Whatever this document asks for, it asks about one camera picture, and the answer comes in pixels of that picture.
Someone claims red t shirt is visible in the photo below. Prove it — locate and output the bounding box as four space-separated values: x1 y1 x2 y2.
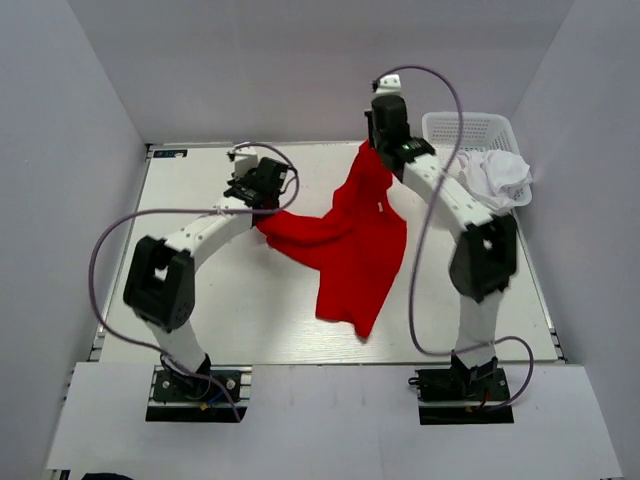
257 142 407 340

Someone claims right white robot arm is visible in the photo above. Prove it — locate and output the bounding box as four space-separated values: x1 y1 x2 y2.
365 93 517 399

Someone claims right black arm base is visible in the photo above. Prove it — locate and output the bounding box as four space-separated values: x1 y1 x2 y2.
407 357 514 426

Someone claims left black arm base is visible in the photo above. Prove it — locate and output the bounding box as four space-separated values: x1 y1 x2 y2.
145 365 252 424

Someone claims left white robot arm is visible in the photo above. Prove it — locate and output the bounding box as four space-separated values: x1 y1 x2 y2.
123 153 292 399

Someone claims white plastic basket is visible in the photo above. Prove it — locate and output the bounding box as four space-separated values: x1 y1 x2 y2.
422 112 524 202

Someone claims blue table label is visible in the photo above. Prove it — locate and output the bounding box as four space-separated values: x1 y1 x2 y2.
153 149 188 159

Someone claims white t shirt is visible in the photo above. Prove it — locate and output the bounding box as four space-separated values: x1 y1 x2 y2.
456 150 533 214

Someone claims dark blue object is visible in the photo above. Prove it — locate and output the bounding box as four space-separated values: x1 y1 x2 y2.
81 472 132 480

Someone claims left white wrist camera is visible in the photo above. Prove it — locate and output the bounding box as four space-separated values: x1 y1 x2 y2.
227 147 259 179

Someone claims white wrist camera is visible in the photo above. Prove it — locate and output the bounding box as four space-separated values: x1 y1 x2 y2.
372 73 402 98
227 147 259 179

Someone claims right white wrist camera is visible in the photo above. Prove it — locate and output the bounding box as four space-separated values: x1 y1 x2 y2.
372 73 402 98

